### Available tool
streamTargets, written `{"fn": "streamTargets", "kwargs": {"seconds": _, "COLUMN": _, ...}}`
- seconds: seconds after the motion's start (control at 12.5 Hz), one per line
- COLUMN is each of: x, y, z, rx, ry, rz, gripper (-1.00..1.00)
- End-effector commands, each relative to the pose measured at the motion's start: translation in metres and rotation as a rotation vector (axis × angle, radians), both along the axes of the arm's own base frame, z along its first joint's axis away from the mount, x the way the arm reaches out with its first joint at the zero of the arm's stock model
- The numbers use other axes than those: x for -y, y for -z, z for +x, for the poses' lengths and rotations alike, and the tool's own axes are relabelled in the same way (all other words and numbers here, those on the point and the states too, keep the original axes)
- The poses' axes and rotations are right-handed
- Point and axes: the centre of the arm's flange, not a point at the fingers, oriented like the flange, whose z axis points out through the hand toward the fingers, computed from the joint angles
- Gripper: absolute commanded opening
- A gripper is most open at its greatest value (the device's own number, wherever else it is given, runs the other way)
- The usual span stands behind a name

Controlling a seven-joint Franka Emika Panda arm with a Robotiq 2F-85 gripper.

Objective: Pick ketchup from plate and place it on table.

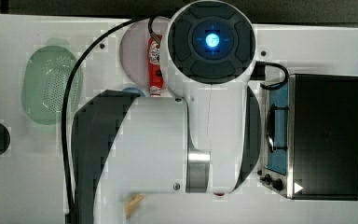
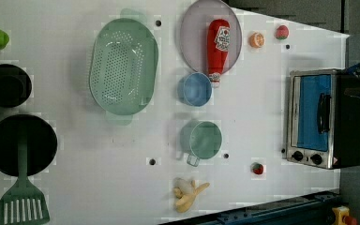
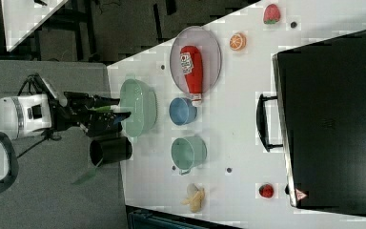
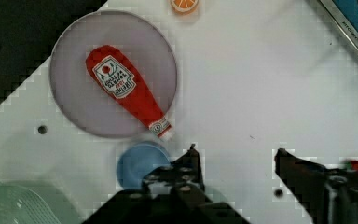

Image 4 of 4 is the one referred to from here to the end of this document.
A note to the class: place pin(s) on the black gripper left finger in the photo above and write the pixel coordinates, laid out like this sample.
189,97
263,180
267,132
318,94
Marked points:
170,194

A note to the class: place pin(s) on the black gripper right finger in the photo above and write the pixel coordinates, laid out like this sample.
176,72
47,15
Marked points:
329,195

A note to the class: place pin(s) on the red plush ketchup bottle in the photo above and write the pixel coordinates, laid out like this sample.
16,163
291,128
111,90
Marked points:
121,80

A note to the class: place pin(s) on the red strawberry toy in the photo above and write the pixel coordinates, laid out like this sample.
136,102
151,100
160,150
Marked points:
355,165

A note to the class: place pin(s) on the blue small bowl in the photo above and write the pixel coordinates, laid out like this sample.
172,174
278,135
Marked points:
138,161

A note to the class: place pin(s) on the green perforated colander basket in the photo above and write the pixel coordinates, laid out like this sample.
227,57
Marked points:
21,205

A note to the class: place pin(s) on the orange slice toy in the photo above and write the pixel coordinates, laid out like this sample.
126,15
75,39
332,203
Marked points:
184,6

